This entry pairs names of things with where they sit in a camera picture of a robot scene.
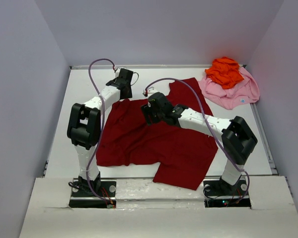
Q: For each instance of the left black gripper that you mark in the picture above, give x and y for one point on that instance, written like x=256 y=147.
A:
x=126 y=90

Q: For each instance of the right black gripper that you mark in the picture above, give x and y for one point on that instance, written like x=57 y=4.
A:
x=149 y=115

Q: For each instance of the dark red t shirt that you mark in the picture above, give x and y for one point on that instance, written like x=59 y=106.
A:
x=184 y=155

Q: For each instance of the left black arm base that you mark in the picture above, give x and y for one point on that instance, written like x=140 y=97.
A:
x=82 y=197

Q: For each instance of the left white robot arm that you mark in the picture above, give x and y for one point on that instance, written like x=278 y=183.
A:
x=86 y=125

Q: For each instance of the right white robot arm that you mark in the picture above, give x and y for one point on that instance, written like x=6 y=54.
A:
x=233 y=136

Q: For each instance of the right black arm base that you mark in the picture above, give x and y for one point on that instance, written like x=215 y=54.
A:
x=219 y=195

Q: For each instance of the orange t shirt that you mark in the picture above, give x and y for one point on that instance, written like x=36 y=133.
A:
x=224 y=72

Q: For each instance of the pink t shirt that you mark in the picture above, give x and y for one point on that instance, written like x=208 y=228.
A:
x=245 y=92

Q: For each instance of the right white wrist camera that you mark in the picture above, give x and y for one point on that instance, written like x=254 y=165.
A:
x=149 y=91

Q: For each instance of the front metal rail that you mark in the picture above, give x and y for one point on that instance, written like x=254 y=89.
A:
x=103 y=177

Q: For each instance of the metal rail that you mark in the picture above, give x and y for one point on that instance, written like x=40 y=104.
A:
x=264 y=140
x=103 y=177

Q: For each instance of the right side metal rail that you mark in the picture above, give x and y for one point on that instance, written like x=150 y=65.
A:
x=264 y=140

